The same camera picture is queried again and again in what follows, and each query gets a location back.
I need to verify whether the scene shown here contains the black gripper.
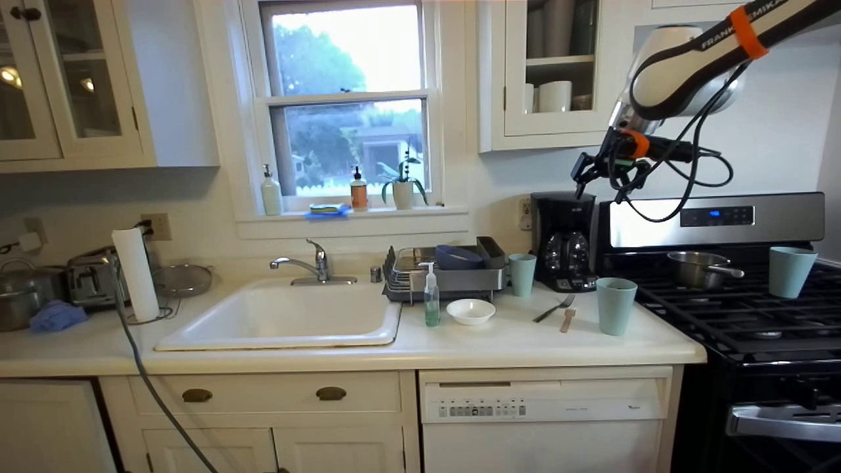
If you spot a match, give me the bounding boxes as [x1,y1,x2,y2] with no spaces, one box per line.
[567,149,658,201]

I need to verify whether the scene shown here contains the small white bowl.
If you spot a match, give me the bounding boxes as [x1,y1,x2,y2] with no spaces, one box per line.
[444,296,499,328]

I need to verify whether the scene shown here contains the clear hand soap bottle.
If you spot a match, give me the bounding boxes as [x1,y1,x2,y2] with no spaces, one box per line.
[421,257,444,332]

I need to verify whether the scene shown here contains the orange soap bottle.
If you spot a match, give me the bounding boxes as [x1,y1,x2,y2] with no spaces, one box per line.
[348,163,374,213]

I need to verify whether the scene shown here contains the black coffee maker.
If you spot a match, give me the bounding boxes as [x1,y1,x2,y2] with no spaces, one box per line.
[528,190,601,293]

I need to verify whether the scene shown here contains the large white mug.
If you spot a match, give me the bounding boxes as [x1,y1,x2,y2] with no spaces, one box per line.
[533,78,576,115]

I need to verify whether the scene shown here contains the light blue plastic cup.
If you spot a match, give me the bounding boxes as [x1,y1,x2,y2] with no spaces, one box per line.
[594,275,641,339]
[506,253,540,299]
[766,241,821,303]

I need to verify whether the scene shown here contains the metal fork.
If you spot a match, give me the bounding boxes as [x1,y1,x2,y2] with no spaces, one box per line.
[532,293,578,325]

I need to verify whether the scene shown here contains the dark blue tray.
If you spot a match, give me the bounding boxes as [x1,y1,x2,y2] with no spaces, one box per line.
[433,241,488,274]

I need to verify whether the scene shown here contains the grey dish rack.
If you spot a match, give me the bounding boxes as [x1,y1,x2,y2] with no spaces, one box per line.
[382,234,511,308]

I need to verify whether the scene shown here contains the white pot with plant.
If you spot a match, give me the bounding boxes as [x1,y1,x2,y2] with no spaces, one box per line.
[378,144,433,213]

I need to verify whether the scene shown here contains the black and steel stove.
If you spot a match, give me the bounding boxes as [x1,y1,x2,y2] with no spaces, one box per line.
[597,190,841,473]

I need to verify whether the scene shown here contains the white dishwasher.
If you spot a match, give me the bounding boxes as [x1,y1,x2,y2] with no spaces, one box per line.
[416,362,686,473]

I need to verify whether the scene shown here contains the kitchen window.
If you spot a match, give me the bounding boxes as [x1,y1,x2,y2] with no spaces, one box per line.
[255,0,442,217]

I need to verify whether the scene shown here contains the blue sponge dish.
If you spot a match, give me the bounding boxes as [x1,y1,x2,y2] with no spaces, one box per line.
[304,200,354,222]

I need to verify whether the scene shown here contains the chrome faucet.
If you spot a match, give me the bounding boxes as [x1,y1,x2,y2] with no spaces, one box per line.
[265,237,360,289]

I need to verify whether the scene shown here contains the white pump bottle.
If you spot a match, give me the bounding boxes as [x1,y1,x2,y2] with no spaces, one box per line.
[258,161,286,220]

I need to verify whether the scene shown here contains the white kitchen sink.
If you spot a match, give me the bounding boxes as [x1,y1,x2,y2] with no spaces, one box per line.
[153,279,408,354]

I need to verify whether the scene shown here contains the white base cabinet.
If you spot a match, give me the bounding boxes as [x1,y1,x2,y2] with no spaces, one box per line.
[0,370,423,473]

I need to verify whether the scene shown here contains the glass pot lid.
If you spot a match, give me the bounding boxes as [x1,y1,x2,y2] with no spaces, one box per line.
[160,257,215,303]

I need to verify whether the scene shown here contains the white paper towel roll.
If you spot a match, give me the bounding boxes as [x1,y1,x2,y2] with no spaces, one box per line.
[109,226,166,325]

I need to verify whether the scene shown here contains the silver toaster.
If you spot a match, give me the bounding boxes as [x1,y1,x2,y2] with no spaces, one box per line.
[64,244,126,312]

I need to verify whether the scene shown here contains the blue cloth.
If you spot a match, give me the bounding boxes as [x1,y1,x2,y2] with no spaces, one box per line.
[26,296,93,335]

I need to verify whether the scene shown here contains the steel pot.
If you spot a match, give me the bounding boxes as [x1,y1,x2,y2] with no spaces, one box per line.
[0,266,69,333]

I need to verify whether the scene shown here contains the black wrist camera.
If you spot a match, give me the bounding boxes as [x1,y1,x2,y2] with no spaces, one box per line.
[601,125,658,166]

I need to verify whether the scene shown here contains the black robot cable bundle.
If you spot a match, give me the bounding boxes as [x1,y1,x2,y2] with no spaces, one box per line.
[613,49,758,226]

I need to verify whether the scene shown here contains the white wall cabinet with mugs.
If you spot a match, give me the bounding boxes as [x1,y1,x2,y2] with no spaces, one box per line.
[475,0,671,158]

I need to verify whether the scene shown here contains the white glass door wall cabinet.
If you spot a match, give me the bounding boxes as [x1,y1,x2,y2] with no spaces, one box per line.
[0,0,224,175]

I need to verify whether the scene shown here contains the wall power outlet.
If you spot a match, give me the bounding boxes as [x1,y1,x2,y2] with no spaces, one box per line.
[140,209,174,244]

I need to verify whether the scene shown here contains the black appliance cord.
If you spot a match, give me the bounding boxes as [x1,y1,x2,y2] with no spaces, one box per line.
[109,261,224,473]

